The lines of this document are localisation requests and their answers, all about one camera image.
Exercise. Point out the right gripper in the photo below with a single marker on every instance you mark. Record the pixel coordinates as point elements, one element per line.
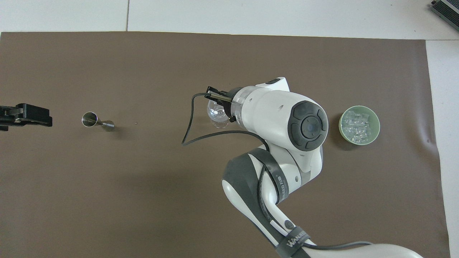
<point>233,92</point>

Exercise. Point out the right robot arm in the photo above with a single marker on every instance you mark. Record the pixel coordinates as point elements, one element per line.
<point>272,114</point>

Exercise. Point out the clear ice cubes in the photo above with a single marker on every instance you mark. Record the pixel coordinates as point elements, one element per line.
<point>356,126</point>

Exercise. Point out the clear drinking glass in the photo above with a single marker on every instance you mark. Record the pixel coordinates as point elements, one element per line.
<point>218,114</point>

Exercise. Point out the green bowl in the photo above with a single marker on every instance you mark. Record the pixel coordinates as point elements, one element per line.
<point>375,122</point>

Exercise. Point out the steel jigger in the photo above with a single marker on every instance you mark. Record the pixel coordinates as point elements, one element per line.
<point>90,119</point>

